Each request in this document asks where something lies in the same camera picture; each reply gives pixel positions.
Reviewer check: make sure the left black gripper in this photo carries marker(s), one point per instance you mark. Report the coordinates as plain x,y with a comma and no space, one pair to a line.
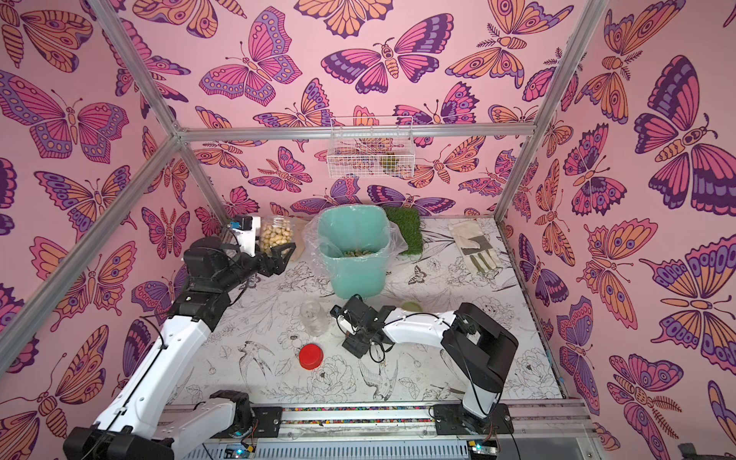
276,266

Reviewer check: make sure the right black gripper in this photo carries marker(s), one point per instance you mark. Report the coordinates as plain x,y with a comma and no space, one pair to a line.
356,332

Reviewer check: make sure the brown-lid peanut jar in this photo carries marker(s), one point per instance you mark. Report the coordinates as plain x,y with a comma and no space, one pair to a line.
275,231

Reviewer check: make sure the clear jar of peanuts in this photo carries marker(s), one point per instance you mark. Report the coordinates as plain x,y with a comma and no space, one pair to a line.
314,318

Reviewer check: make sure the red jar lid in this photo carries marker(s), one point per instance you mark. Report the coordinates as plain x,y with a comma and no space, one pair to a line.
310,356

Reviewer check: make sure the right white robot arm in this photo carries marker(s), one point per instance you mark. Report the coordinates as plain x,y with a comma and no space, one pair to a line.
478,345

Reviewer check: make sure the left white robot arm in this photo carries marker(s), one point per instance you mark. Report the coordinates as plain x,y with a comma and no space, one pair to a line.
214,269

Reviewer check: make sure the pile of dumped peanuts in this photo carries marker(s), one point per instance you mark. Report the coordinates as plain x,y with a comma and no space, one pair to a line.
357,253

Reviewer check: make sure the green-lid peanut jar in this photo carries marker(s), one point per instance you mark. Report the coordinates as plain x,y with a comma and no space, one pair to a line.
411,306

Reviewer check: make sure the clear plastic bin liner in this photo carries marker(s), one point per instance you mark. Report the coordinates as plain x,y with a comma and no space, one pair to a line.
397,236

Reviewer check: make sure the teal plastic trash bin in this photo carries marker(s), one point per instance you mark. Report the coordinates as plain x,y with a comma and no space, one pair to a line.
365,284

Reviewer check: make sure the green artificial grass mat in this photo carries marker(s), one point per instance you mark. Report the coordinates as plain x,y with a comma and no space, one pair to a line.
409,223

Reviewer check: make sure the right beige work glove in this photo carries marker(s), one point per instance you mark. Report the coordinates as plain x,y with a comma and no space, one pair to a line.
477,252

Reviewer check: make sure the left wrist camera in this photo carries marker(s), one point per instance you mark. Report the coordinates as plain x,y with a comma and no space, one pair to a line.
246,230

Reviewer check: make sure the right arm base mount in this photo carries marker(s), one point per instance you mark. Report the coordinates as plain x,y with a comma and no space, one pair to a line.
453,419

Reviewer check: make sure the aluminium front rail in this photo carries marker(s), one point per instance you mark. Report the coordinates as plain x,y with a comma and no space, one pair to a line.
356,415

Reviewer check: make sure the white wire basket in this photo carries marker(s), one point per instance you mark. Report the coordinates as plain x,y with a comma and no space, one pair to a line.
371,147

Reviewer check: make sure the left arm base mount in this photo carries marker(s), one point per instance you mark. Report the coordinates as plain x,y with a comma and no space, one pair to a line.
249,419

